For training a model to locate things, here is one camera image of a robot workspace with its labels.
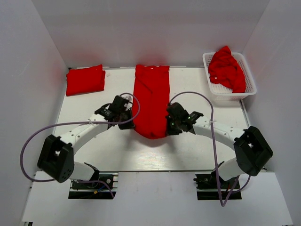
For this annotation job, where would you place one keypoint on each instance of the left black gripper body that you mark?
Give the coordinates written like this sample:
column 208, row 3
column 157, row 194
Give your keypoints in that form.
column 126, row 115

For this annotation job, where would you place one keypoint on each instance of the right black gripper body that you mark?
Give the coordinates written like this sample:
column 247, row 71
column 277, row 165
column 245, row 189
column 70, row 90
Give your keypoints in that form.
column 173, row 126

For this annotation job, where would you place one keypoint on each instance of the red t shirt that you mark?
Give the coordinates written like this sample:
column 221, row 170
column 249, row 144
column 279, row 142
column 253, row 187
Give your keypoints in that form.
column 85, row 80
column 152, row 90

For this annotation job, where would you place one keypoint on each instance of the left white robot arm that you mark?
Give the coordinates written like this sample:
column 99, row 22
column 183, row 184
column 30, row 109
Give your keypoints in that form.
column 57, row 154

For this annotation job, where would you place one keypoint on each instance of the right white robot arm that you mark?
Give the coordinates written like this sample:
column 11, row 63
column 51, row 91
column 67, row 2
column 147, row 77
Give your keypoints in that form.
column 251, row 149

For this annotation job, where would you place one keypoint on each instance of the red t shirts pile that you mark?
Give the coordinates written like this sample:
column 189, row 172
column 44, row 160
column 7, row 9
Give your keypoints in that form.
column 225, row 70

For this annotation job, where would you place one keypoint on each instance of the folded red t shirt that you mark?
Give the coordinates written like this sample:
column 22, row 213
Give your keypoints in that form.
column 85, row 80

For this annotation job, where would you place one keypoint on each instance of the white plastic basket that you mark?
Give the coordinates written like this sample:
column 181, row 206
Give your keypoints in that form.
column 219, row 92

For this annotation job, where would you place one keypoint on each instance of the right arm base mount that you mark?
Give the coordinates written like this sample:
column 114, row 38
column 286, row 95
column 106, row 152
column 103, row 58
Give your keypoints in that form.
column 206, row 187

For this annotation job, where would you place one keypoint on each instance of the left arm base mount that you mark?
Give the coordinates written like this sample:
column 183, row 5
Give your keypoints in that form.
column 104, row 189

